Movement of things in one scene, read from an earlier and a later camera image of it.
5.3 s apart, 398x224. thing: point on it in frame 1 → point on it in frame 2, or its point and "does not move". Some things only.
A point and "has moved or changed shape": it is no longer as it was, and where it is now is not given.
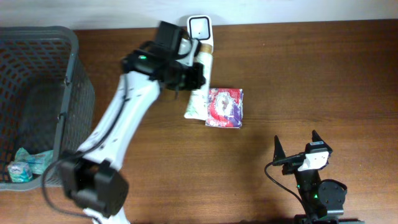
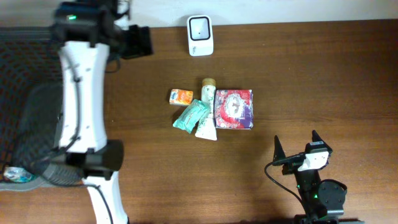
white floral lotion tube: (196, 108) → (206, 128)
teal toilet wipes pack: (37, 161) → (196, 111)
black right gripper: (291, 163) does not move
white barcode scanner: (199, 27) does not move
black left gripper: (194, 74) → (143, 45)
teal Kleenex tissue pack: (20, 172) has moved or changed shape
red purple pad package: (225, 108) has moved or changed shape
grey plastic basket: (47, 99) does not move
